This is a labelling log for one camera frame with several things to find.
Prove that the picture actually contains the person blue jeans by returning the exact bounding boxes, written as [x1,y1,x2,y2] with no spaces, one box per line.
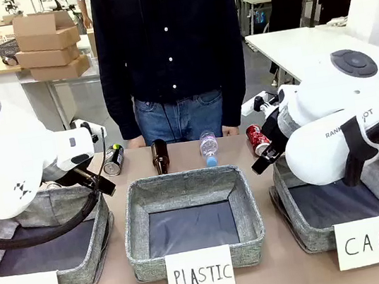
[132,85,230,149]

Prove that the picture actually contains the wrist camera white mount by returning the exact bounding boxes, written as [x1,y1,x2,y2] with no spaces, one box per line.
[69,115,109,146]
[239,89,281,117]

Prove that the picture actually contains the crushed red soda can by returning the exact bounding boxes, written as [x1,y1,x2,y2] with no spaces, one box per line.
[244,121,274,159]

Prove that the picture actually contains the white plastic crate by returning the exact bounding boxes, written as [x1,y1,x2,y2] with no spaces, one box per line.
[0,23,17,45]

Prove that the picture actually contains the person dark navy shirt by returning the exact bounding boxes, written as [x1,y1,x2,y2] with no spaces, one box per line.
[88,0,255,145]

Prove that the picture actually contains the person right hand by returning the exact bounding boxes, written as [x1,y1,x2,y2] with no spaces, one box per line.
[127,135,147,150]

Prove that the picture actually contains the black arm cable sheath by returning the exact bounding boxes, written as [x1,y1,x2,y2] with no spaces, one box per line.
[0,125,123,252]
[335,112,379,189]

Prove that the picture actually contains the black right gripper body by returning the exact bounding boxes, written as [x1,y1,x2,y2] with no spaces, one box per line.
[258,106,293,160]

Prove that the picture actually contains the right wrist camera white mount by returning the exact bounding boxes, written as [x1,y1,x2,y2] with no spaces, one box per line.
[239,89,281,117]

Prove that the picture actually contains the grey fabric basket bottle label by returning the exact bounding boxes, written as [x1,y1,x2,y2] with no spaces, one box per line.
[0,180,124,284]

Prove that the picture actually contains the white paper sign PLASTIC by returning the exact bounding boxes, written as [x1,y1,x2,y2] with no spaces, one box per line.
[162,244,237,284]

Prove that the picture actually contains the person left hand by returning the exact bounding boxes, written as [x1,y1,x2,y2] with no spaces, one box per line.
[220,123,241,139]

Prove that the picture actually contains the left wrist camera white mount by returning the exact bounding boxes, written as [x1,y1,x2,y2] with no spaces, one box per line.
[69,115,109,146]

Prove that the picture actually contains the brown glass bottle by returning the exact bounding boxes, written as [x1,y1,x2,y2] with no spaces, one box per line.
[149,138,173,177]

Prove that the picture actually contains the grey fabric basket plastic label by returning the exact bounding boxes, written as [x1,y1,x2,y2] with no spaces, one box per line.
[116,160,270,284]

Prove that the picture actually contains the open cardboard box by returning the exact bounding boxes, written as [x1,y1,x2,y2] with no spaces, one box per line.
[11,6,83,57]

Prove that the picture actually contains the closed flat cardboard box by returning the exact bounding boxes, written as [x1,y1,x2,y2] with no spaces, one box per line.
[28,53,92,85]
[15,42,83,74]

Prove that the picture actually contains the small water bottle blue cap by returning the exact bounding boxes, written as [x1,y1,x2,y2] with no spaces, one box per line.
[197,129,223,169]

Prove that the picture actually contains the black right arm cable sheath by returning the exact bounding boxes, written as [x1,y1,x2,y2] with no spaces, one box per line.
[335,112,379,189]

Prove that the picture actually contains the white paper sign CAN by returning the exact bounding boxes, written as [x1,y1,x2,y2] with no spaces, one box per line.
[331,214,379,273]

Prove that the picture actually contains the black mesh basket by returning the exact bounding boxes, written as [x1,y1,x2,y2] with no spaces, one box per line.
[0,37,23,68]

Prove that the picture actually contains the black left arm cable sheath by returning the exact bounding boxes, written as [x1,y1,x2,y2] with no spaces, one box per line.
[0,125,123,252]

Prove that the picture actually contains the black drink can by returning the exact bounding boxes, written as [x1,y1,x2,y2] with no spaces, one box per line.
[100,142,128,178]

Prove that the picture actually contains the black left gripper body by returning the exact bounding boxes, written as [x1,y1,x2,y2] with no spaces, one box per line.
[71,160,119,203]

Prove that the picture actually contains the white table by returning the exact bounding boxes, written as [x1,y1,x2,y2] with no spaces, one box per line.
[243,14,379,93]

